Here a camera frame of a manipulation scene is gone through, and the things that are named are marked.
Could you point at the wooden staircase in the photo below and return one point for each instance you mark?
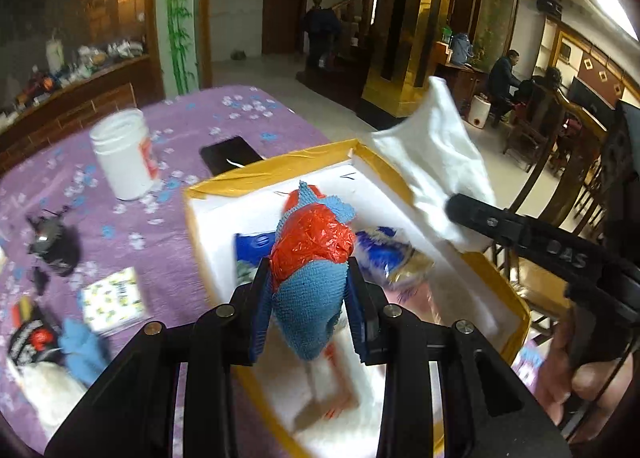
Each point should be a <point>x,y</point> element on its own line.
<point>340,73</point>

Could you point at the white humidifier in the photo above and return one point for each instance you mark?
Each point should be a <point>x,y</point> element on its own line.
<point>481,110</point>

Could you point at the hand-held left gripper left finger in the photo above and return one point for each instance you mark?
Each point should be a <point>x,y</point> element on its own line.
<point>257,308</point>

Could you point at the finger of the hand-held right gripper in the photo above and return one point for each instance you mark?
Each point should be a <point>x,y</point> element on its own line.
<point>500,225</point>

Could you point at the light blue cloth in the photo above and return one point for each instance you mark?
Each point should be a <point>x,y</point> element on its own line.
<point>82,350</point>

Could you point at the gold pillar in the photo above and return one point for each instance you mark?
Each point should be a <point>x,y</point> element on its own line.
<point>425,38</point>

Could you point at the white foam box yellow tape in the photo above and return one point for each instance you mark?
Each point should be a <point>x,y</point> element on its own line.
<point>320,168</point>

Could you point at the pink packet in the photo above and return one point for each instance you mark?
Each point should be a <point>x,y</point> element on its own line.
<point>420,300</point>

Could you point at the black phone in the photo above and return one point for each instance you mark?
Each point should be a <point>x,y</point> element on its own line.
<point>230,153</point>

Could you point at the wooden desk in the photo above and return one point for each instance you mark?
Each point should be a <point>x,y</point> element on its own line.
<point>462,83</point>

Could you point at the wooden cabinet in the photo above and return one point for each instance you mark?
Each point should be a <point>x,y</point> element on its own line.
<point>75,103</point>

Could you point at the black wall speaker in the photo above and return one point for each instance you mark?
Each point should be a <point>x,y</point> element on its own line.
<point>548,3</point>

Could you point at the white cloth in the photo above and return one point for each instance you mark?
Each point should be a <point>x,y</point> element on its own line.
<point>45,393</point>

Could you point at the small black motor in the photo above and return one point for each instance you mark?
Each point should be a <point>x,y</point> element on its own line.
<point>55,248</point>

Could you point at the white plastic jar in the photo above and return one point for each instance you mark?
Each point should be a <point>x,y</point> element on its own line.
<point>122,163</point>

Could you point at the lemon print tissue pack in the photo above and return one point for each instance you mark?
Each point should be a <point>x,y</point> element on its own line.
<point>112,300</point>

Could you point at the blue packet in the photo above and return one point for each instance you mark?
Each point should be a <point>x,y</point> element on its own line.
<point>252,248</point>

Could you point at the blue gold snack bag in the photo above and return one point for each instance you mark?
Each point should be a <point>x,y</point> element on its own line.
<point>385,248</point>

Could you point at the dark shoes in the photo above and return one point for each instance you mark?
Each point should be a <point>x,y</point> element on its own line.
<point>238,55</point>

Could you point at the person's right hand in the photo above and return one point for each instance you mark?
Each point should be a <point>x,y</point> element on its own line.
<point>600,388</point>

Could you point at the white towel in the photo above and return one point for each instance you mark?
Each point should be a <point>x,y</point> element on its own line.
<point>440,153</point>

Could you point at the wooden chair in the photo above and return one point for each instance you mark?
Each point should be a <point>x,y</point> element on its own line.
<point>540,128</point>
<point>582,158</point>

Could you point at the purple floral tablecloth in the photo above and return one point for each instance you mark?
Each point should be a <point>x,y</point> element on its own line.
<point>190,123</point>

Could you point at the pile of assorted clutter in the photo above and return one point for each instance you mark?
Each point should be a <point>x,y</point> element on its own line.
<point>90,55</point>

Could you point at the bamboo painted pillar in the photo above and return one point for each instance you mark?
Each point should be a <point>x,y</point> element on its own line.
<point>177,13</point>

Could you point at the wooden door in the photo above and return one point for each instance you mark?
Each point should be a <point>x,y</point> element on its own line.
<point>285,8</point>

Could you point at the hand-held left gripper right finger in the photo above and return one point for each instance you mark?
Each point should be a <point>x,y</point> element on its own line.
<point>360,308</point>

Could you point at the black red packet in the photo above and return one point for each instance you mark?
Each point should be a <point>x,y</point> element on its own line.
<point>32,338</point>

